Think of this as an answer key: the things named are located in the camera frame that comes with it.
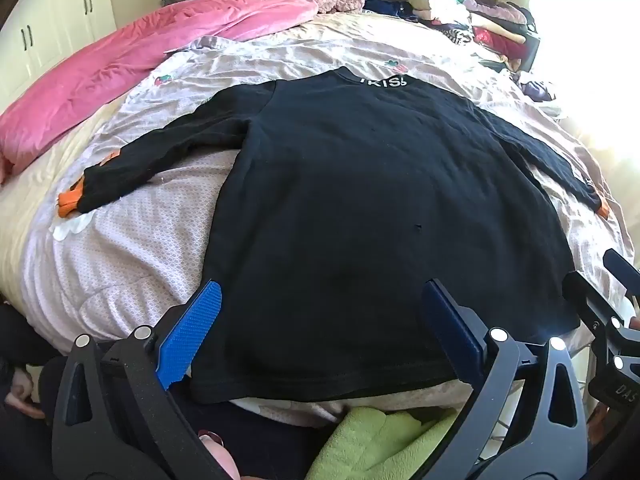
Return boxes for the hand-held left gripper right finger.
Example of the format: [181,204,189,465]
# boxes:
[420,277,588,480]

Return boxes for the green fleece cloth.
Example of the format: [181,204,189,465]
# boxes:
[305,407,461,480]

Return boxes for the person's bare foot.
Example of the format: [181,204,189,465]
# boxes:
[4,364,47,419]

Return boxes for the dark bedside cabinet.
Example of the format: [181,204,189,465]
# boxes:
[520,34,542,72]

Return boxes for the pile of folded clothes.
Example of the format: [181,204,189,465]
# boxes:
[405,0,538,73]

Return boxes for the person's left hand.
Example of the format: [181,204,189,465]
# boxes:
[197,428,241,480]

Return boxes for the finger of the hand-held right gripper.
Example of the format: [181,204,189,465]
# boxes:
[562,270,627,334]
[602,248,640,289]

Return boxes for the pink blanket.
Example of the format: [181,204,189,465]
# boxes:
[0,0,321,186]

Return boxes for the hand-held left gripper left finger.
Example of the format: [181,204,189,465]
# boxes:
[50,280,236,480]

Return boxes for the person's dark pants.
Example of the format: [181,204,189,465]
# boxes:
[0,304,68,480]

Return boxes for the dark blue garment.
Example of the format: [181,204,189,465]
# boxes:
[362,0,416,20]

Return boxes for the white wardrobe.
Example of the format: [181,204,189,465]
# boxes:
[0,0,118,111]

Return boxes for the black sweater with orange cuffs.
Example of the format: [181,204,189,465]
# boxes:
[59,66,610,405]

